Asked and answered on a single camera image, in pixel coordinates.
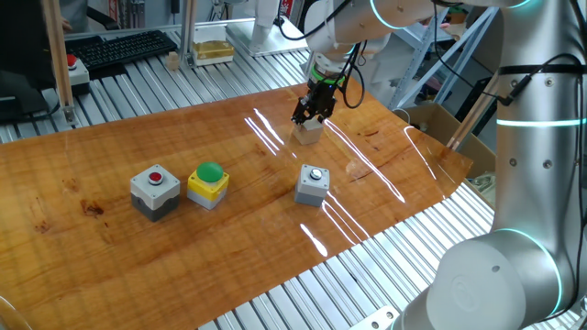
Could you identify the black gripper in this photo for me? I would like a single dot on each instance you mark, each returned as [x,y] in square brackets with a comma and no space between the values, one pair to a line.
[321,94]

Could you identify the small pale wooden block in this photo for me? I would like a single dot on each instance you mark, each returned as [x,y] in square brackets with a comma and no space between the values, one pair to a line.
[308,135]

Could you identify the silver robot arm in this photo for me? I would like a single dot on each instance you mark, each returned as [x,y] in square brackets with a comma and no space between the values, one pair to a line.
[536,160]

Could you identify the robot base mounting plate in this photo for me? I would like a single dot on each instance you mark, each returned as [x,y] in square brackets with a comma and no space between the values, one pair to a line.
[376,321]

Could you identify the tiny wooden block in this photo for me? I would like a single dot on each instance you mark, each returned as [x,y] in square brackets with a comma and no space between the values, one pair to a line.
[173,61]

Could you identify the small green button box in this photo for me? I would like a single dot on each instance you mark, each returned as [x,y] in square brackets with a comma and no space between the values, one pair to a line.
[312,188]

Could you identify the flat silver plate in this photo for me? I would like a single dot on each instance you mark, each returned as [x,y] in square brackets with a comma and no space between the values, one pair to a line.
[275,46]

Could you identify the white box yellow contents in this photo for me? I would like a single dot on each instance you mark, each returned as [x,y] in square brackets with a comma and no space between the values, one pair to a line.
[213,50]

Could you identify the cardboard box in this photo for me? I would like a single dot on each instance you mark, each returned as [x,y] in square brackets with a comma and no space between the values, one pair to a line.
[440,124]

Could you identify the yellow box green mushroom button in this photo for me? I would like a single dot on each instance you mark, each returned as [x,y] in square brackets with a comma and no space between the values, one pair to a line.
[208,188]

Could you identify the wood grain mat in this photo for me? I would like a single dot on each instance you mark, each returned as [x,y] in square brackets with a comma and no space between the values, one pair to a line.
[229,238]

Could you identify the pale wooden stick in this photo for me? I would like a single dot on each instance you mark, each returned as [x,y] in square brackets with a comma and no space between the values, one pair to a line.
[472,114]

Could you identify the grey box red button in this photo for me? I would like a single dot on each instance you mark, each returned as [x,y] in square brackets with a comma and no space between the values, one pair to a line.
[153,197]

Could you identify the black keyboard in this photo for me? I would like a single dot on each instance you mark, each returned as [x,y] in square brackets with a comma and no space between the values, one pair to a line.
[119,48]

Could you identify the emergency stop button box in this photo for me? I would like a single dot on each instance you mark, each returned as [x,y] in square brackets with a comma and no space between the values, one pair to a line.
[78,75]

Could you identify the person in light shirt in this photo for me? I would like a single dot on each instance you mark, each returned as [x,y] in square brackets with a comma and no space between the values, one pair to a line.
[73,11]

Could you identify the black monitor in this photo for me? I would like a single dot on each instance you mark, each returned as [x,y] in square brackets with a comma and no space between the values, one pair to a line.
[23,46]

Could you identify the grey metal shelf frame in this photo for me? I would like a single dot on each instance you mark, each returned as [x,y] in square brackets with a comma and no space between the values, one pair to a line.
[415,64]

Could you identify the vertical aluminium post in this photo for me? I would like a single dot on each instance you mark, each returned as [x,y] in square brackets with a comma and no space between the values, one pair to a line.
[187,32]

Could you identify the slanted frame strut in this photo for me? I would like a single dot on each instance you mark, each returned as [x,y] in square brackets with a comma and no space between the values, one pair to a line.
[57,55]

